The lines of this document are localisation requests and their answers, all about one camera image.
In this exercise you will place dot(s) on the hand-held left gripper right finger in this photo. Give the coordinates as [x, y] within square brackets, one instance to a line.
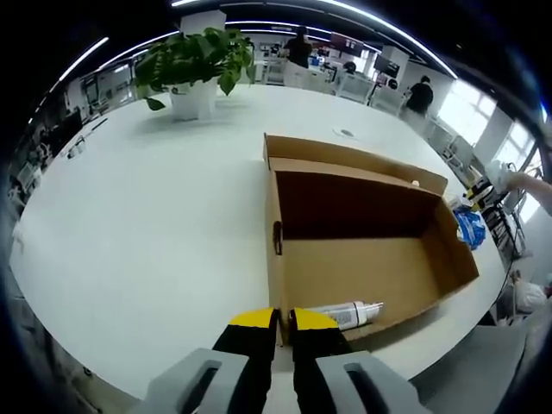
[345, 384]

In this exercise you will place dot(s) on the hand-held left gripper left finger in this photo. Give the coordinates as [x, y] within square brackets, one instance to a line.
[202, 384]

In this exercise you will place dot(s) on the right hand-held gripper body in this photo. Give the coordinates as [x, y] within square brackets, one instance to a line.
[500, 177]

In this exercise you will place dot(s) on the blue wet wipes soft pack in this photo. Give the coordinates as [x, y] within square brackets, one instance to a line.
[470, 228]

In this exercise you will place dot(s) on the white spray bottle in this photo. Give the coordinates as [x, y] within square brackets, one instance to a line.
[345, 315]

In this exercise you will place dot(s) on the brown cardboard shoe box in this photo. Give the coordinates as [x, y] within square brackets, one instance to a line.
[366, 267]

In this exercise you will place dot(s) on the small white desk item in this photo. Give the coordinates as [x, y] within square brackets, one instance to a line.
[77, 147]

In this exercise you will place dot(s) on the white mesh chair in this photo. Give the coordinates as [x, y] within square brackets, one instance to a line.
[353, 88]
[459, 153]

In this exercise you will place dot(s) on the grey mesh office chair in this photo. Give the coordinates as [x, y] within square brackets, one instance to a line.
[474, 371]

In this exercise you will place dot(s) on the black pen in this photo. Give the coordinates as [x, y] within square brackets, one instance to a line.
[98, 124]

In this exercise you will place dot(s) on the potted green plant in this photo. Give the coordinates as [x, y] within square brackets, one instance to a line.
[194, 56]

